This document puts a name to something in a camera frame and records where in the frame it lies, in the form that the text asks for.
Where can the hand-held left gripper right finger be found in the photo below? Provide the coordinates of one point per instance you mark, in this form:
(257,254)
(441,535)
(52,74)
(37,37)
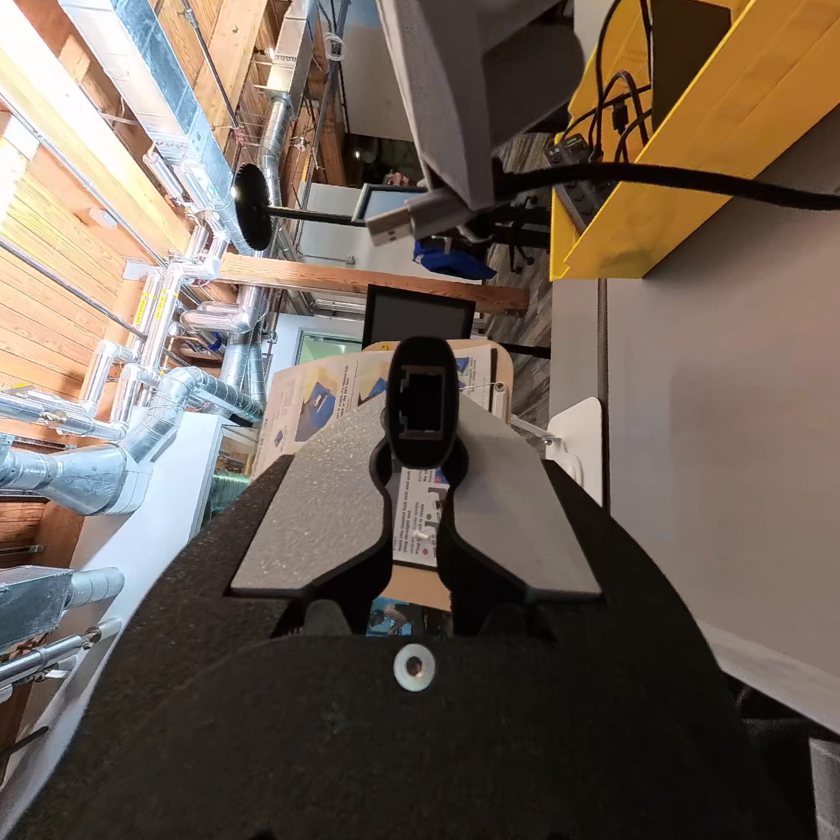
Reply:
(518,525)

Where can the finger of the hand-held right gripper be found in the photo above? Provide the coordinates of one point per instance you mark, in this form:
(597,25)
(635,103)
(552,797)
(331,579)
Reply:
(531,85)
(446,98)

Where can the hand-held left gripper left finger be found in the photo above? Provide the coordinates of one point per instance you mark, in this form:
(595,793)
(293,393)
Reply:
(308,525)

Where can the black multi-port usb hub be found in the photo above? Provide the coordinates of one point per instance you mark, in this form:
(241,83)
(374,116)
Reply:
(577,190)

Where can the grey slim usb hub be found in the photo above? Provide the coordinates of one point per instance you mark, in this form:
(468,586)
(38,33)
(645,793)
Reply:
(420,453)

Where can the yellow plastic bin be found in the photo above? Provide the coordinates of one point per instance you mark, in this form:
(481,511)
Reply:
(754,131)

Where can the white metal document stand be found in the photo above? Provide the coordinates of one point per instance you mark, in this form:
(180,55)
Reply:
(581,446)

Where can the printed instruction sheet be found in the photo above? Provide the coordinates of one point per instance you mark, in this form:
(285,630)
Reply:
(315,407)

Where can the upright display board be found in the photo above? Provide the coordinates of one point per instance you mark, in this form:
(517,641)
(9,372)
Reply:
(387,203)

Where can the black office chair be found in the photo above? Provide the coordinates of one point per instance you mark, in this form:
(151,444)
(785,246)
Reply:
(518,233)

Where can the black bin divider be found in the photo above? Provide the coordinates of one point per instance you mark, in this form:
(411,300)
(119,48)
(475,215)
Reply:
(689,52)

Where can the blue jacket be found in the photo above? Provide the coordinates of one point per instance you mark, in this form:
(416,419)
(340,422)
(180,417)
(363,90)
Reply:
(453,259)

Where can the black partition panel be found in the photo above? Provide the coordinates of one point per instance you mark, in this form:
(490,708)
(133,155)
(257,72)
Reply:
(420,315)

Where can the black pole stand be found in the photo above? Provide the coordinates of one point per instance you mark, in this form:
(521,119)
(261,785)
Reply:
(253,207)

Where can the wooden post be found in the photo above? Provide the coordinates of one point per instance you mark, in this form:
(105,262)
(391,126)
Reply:
(328,279)

